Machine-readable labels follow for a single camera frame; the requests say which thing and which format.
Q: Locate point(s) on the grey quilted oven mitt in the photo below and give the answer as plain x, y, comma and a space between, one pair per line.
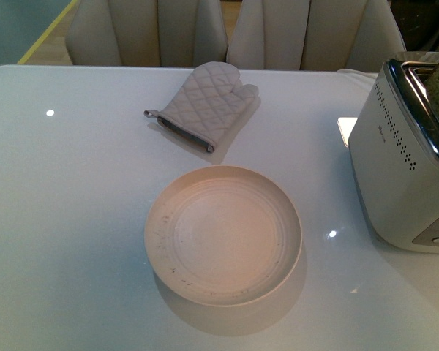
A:
210, 101

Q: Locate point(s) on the beige upholstered chair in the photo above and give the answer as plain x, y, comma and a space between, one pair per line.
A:
147, 33
314, 35

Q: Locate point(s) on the left beige upholstered chair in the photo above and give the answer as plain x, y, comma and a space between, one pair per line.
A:
147, 33

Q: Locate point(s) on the round beige plate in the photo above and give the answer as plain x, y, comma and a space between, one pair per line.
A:
223, 236

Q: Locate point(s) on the white silver toaster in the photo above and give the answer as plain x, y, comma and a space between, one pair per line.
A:
394, 149

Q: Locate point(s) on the right beige upholstered chair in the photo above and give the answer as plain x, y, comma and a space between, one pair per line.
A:
314, 35

